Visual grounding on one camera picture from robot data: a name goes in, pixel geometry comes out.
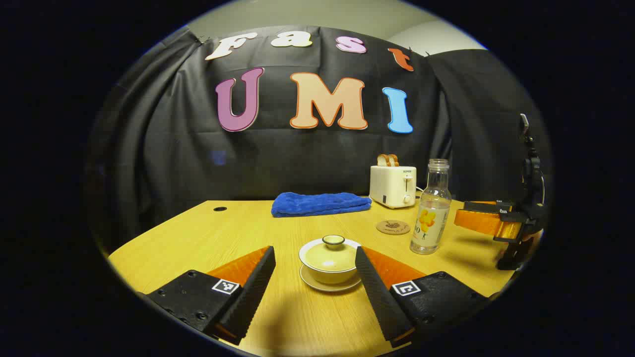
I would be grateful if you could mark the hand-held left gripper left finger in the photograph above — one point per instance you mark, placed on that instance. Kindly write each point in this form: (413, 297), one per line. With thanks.
(250, 295)

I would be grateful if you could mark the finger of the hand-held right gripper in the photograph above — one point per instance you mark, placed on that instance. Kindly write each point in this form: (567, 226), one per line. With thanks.
(488, 207)
(483, 223)

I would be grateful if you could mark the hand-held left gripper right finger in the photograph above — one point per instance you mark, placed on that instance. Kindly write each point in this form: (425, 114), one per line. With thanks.
(379, 297)

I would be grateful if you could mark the clear plastic water bottle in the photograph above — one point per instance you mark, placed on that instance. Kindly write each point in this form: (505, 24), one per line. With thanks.
(430, 218)

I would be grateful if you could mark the yellow white teacup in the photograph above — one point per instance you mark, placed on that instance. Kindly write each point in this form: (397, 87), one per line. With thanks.
(330, 276)

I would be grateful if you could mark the yellow teacup lid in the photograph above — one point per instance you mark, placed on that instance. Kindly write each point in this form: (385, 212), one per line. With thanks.
(327, 255)

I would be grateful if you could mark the round brown coaster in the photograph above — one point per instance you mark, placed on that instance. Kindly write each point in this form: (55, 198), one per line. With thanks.
(393, 227)

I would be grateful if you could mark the yellow saucer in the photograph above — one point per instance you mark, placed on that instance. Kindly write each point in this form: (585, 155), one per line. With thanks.
(317, 285)

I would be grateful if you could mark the white toaster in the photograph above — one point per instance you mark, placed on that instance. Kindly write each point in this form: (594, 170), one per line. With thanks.
(389, 188)

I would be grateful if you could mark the blue folded towel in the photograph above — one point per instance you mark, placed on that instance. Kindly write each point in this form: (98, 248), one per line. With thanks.
(320, 204)

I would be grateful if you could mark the black backdrop cloth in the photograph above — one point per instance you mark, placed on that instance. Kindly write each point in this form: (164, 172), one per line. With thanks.
(307, 158)

